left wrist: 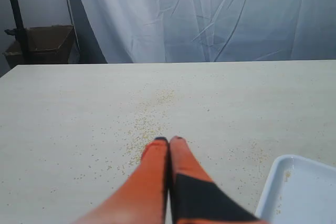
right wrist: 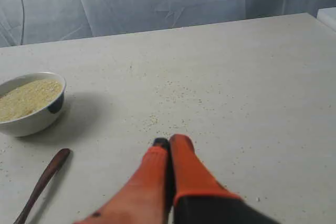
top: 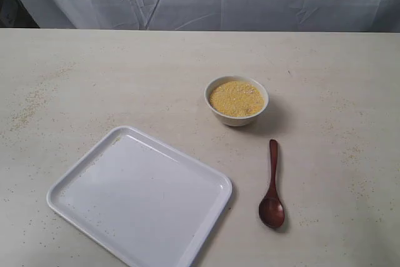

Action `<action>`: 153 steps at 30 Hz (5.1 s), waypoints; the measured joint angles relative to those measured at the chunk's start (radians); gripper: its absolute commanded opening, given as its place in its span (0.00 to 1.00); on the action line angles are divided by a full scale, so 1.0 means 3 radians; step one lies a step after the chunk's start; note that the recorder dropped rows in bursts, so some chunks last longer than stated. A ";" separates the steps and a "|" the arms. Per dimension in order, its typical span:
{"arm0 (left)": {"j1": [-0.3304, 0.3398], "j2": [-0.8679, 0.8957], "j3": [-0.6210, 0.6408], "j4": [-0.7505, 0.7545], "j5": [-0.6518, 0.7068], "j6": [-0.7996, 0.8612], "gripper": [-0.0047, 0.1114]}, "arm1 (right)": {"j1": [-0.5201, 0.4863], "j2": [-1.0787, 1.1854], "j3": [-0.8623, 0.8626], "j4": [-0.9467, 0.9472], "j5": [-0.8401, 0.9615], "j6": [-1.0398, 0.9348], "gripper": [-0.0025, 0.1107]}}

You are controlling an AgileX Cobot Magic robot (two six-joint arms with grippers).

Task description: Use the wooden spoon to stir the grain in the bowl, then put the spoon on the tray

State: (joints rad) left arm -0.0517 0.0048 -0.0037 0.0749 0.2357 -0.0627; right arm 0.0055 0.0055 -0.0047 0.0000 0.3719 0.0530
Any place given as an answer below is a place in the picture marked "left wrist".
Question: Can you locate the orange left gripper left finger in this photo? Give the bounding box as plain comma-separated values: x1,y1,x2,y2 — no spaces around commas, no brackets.
75,137,169,223

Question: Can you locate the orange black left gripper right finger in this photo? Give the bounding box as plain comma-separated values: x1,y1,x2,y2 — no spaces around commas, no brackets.
170,136,266,223

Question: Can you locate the white plastic tray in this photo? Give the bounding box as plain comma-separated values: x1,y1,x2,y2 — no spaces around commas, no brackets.
255,155,335,223

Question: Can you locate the brown cardboard box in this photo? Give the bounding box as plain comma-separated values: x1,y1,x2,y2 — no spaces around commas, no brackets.
4,25,75,68

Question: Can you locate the white fabric backdrop curtain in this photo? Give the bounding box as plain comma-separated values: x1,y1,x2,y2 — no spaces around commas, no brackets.
81,0,335,63

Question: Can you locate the black vertical stand pole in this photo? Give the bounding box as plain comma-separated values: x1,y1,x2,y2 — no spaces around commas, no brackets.
5,0,32,64

